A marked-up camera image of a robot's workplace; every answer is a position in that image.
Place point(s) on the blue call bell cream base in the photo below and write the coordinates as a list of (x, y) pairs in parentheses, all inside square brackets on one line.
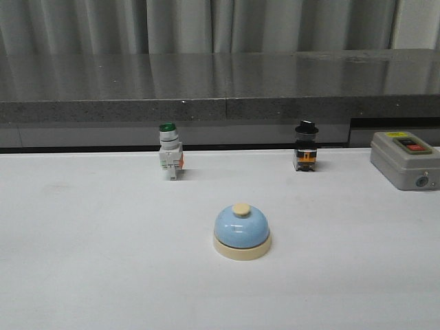
[(242, 233)]

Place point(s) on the grey granite counter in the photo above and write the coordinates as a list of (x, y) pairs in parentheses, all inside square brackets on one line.
[(113, 101)]

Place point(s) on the grey curtain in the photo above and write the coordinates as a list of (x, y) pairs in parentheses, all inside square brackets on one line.
[(167, 27)]

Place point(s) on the green push button switch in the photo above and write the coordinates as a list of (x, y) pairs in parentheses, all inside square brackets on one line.
[(171, 155)]

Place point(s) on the black rotary selector switch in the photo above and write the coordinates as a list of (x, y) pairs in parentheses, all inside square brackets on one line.
[(305, 150)]

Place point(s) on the grey on off switch box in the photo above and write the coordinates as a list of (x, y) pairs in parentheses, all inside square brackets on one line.
[(407, 161)]

